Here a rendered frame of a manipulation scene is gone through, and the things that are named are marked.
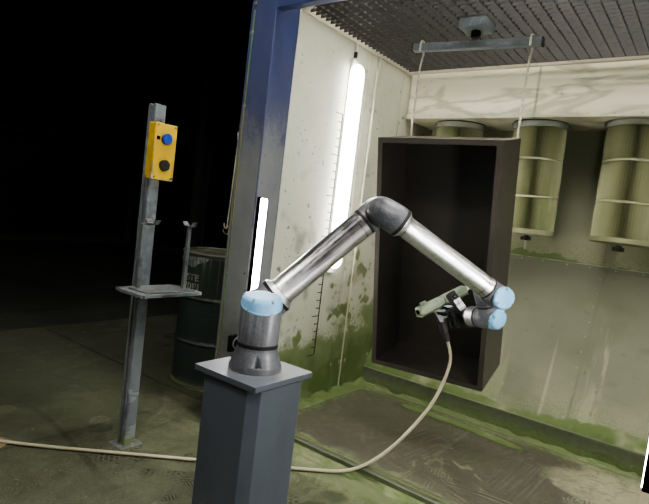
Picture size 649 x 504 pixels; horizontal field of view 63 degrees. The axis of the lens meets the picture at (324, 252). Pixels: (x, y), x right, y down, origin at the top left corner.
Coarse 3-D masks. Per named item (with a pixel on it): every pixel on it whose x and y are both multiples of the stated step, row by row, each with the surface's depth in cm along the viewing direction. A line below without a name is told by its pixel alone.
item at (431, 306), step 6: (456, 288) 255; (462, 288) 254; (468, 288) 257; (444, 294) 251; (462, 294) 254; (432, 300) 247; (438, 300) 246; (444, 300) 249; (420, 306) 244; (426, 306) 243; (432, 306) 244; (438, 306) 246; (420, 312) 242; (426, 312) 243; (444, 318) 249; (438, 324) 250; (444, 324) 249; (444, 330) 249; (444, 336) 250
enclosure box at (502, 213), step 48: (384, 144) 266; (432, 144) 282; (480, 144) 234; (384, 192) 274; (432, 192) 287; (480, 192) 273; (384, 240) 282; (480, 240) 279; (384, 288) 290; (432, 288) 299; (384, 336) 299; (432, 336) 305; (480, 336) 289; (480, 384) 258
